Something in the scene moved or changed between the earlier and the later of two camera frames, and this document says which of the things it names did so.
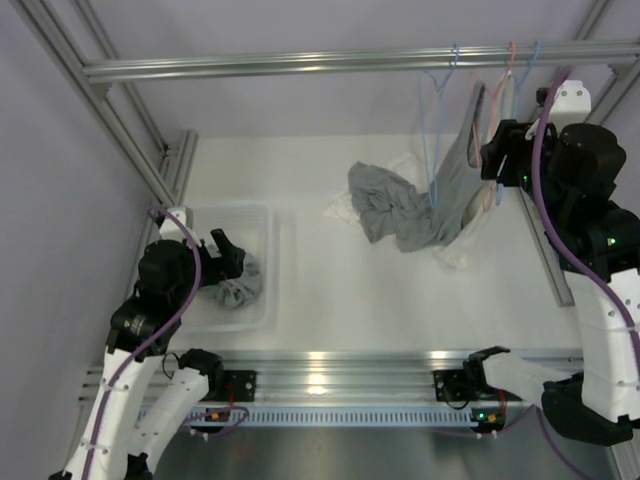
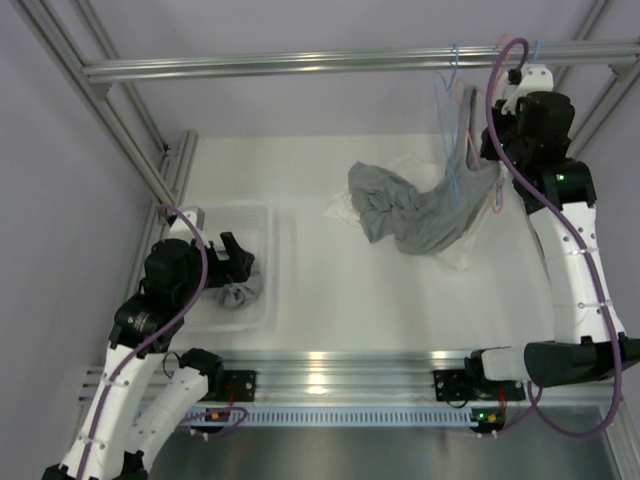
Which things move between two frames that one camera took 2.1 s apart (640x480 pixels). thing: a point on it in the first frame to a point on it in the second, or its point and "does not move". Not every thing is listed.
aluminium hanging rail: (158, 70) does not move
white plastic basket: (250, 225) does not move
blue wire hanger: (430, 102) to (446, 109)
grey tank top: (241, 289) does not move
